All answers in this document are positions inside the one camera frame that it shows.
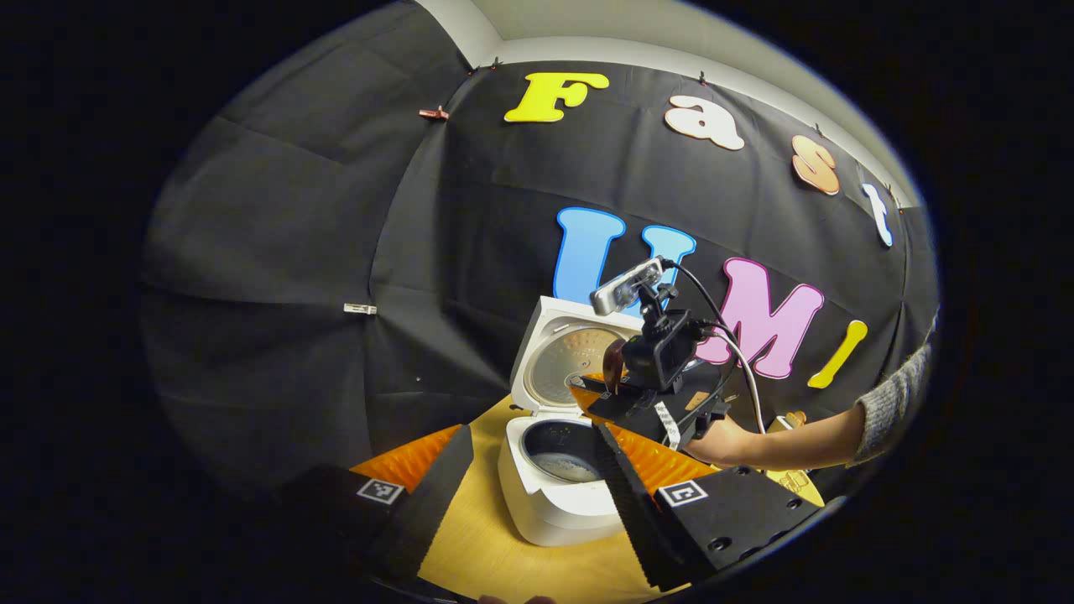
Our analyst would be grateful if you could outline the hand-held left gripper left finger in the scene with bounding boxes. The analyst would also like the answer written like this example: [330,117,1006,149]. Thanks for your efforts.
[277,424,476,588]

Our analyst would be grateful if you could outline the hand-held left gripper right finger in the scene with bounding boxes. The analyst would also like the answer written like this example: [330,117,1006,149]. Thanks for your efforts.
[594,423,833,591]

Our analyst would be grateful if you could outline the white rice cooker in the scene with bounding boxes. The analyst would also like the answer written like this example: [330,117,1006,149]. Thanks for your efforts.
[497,294,649,549]

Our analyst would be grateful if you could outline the black backdrop cloth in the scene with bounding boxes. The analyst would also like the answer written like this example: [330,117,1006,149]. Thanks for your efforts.
[138,0,941,504]

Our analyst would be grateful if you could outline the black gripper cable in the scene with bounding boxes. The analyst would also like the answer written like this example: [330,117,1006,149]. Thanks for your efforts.
[661,258,769,435]

